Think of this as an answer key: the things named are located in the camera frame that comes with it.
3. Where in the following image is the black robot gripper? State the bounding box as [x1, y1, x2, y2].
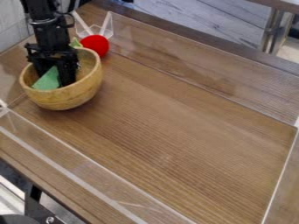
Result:
[25, 12, 79, 87]

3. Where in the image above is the green rectangular block stick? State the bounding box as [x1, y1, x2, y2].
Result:
[33, 66, 61, 90]

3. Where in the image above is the brown wooden bowl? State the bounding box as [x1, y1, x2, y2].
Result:
[19, 47, 103, 110]

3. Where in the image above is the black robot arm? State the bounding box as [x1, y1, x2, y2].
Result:
[21, 0, 79, 87]

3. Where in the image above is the red toy radish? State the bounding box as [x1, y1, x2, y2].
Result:
[70, 35, 110, 58]

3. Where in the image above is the clear acrylic front barrier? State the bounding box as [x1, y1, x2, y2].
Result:
[0, 101, 197, 224]

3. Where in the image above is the metal table leg background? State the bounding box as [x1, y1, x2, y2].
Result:
[261, 8, 296, 54]

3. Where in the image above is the clear acrylic corner bracket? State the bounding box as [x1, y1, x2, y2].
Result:
[73, 11, 114, 39]

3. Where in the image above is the black table frame leg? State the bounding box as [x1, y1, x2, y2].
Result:
[25, 185, 66, 224]

